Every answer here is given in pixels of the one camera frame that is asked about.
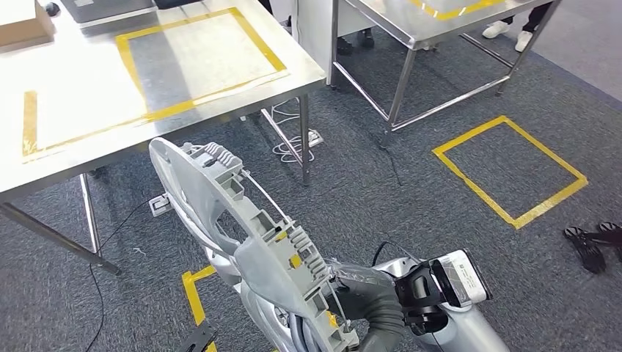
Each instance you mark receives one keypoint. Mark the white power strip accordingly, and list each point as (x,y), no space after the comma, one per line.
(315,138)

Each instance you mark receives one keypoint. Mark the white desk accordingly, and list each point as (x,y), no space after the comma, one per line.
(311,34)

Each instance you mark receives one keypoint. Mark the brown cardboard box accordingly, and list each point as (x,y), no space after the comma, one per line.
(22,22)

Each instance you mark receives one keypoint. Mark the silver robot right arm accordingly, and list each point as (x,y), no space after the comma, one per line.
(466,330)

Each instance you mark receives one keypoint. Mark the stainless steel workbench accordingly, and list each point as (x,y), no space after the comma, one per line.
(73,97)
(413,19)

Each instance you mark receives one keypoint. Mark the yellow floor tape square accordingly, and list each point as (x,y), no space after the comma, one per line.
(486,194)

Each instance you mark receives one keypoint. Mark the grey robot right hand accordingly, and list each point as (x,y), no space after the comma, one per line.
(359,277)

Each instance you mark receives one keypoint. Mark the silver plastic wheel hubcap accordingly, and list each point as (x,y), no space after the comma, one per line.
(204,184)

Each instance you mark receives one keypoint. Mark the black computer mouse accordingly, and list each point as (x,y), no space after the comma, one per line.
(52,9)

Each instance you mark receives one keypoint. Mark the person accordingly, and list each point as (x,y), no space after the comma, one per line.
(344,46)
(495,29)

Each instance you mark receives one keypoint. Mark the white power adapter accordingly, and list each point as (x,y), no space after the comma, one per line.
(159,205)

